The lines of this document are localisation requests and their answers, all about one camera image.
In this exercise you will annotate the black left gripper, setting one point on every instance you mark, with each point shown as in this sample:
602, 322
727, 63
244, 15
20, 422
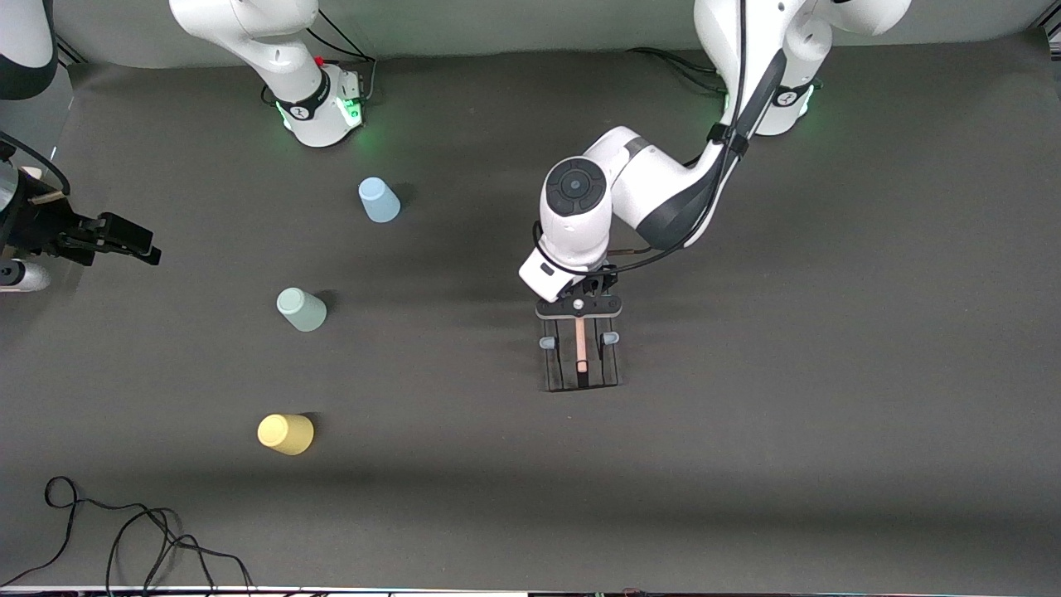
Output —
583, 375

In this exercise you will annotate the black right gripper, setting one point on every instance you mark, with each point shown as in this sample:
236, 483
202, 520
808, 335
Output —
40, 225

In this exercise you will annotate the pale green plastic cup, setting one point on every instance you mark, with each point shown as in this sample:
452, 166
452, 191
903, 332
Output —
302, 310

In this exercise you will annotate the yellow plastic cup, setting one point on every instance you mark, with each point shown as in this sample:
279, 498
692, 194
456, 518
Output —
286, 434

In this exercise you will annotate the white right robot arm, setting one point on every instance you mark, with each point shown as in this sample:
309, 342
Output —
282, 58

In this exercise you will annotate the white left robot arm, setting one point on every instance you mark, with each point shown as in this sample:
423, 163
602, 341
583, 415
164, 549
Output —
655, 186

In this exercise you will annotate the light blue plastic cup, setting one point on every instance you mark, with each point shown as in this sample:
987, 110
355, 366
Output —
380, 201

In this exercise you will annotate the dark grey table mat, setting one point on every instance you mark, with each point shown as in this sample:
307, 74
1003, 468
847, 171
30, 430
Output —
663, 497

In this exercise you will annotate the black frame rail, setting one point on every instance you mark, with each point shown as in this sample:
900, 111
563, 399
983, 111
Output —
66, 56

